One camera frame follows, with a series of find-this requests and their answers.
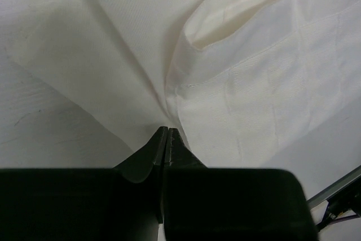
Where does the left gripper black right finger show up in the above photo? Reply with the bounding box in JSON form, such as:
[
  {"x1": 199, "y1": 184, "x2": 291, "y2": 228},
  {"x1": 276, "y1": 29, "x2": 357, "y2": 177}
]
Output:
[{"x1": 163, "y1": 129, "x2": 318, "y2": 240}]

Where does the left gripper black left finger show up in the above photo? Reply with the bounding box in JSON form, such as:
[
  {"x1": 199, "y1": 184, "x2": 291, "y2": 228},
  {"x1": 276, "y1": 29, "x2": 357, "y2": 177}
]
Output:
[{"x1": 1, "y1": 127, "x2": 168, "y2": 240}]

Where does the white pleated skirt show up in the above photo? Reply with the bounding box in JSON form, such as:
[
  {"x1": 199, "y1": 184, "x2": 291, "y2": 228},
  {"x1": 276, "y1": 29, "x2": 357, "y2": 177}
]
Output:
[{"x1": 10, "y1": 0, "x2": 360, "y2": 166}]

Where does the aluminium table edge rail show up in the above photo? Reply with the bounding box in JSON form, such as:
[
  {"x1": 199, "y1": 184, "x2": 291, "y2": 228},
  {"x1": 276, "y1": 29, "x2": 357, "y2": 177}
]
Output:
[{"x1": 307, "y1": 166, "x2": 360, "y2": 209}]

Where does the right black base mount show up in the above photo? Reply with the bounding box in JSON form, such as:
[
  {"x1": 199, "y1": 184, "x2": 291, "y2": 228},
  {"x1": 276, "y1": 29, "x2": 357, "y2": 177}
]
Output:
[{"x1": 316, "y1": 188, "x2": 360, "y2": 232}]

